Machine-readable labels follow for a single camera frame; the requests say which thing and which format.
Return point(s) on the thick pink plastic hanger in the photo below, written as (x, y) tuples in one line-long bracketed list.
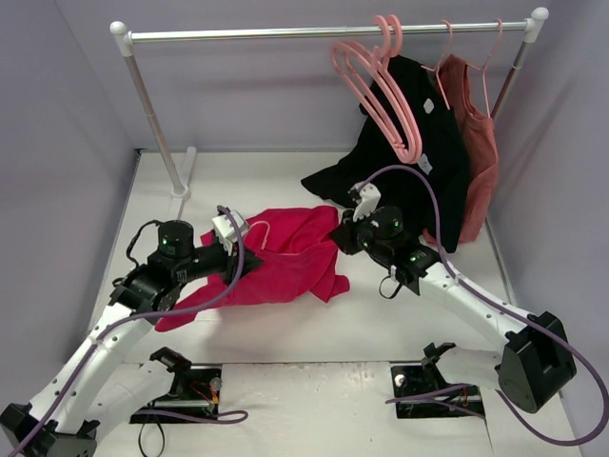
[(404, 109)]

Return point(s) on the white metal clothes rack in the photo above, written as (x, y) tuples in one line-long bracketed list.
[(180, 174)]

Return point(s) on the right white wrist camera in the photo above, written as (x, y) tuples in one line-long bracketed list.
[(366, 196)]

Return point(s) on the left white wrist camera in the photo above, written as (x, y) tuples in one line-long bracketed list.
[(227, 226)]

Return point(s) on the pink hanger holding black shirt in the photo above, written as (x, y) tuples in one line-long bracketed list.
[(445, 57)]

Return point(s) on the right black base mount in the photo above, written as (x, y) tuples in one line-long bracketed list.
[(429, 395)]

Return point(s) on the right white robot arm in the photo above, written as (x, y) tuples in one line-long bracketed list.
[(526, 361)]

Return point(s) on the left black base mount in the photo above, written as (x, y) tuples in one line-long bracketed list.
[(195, 390)]

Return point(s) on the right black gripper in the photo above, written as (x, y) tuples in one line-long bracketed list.
[(345, 235)]

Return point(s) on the rust red tank top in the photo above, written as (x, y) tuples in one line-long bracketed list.
[(480, 157)]

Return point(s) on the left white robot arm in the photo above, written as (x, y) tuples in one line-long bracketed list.
[(78, 408)]

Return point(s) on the red t shirt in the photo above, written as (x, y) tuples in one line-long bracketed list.
[(299, 257)]

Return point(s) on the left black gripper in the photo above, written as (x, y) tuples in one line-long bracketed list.
[(243, 262)]

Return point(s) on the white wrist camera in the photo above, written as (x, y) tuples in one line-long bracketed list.
[(366, 196), (227, 226)]

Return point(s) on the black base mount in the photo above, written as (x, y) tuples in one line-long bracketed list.
[(429, 395), (195, 390)]

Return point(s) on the thin pink wire hanger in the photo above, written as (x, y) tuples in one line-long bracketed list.
[(257, 235)]

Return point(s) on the black t shirt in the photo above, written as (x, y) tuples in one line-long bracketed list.
[(372, 152)]

